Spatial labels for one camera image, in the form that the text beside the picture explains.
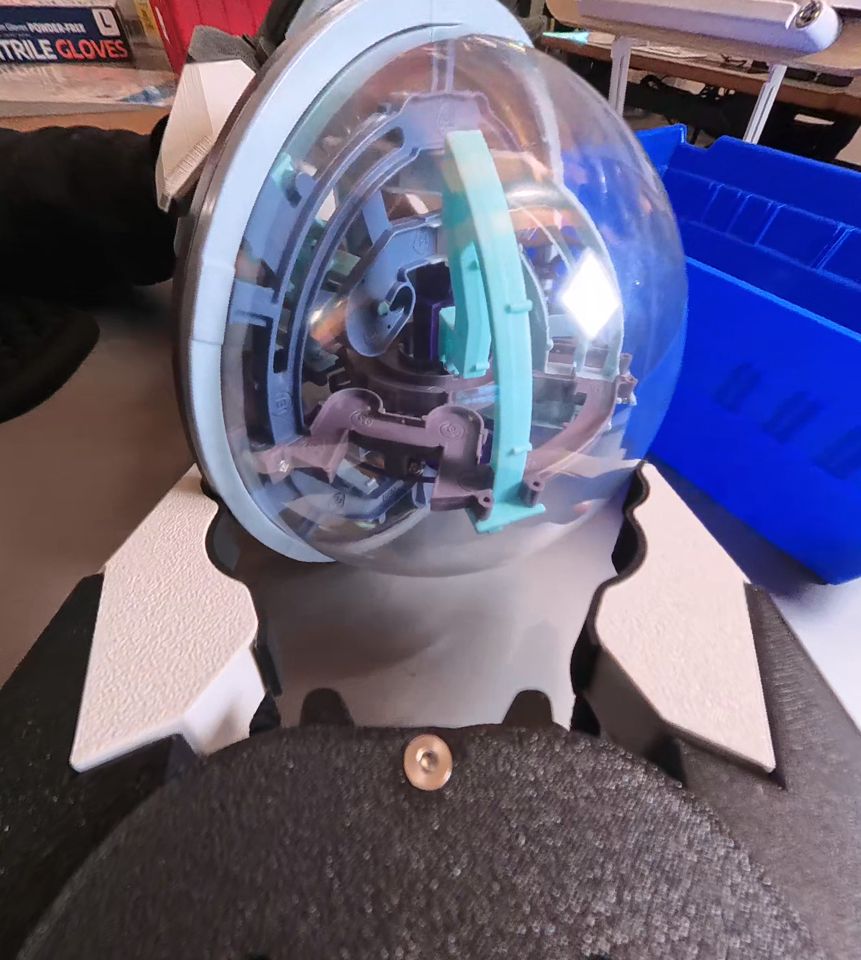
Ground black mesh cushion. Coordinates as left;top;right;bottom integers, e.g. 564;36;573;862
0;288;102;435

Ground white easel stand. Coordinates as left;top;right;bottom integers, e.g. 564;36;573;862
610;30;790;145

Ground red plastic bin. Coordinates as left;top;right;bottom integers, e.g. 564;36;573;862
147;0;278;72

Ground blue white carton box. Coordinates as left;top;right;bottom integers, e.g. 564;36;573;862
0;0;135;65

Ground plywood easel board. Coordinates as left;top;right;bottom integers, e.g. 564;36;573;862
543;0;861;76

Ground white sheet clip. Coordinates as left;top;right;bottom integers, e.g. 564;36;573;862
576;0;844;55

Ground clear plastic maze ball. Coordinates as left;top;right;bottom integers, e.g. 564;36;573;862
174;0;690;579

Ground blue plastic bin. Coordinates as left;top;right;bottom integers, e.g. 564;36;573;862
629;123;861;588

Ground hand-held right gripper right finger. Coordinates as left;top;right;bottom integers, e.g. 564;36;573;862
570;461;778;774

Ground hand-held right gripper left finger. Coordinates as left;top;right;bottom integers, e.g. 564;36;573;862
70;465;283;774

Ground sleeved paper sheet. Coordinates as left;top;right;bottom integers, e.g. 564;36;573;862
0;67;180;106

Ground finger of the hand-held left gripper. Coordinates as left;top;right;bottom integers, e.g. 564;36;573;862
154;58;255;219

